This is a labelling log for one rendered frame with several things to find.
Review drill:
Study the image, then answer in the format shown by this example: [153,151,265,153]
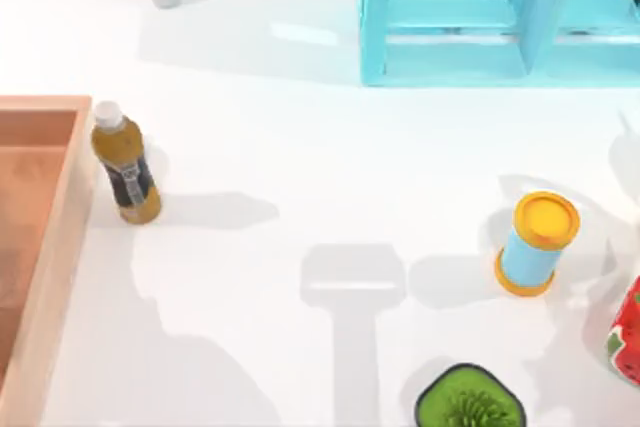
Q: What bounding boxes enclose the light blue rack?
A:
[358,0,640,89]

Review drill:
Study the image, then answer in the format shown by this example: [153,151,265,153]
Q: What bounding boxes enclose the amber bottle with white cap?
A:
[90,100,163,225]

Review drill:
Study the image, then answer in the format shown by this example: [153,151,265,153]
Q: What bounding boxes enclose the blue can with yellow lid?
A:
[495,190,581,299]

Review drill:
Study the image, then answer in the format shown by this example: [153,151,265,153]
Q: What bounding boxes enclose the shallow salmon-coloured box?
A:
[0,95,94,387]

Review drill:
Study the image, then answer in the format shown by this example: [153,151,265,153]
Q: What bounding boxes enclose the red strawberry-print carton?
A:
[605,275,640,389]

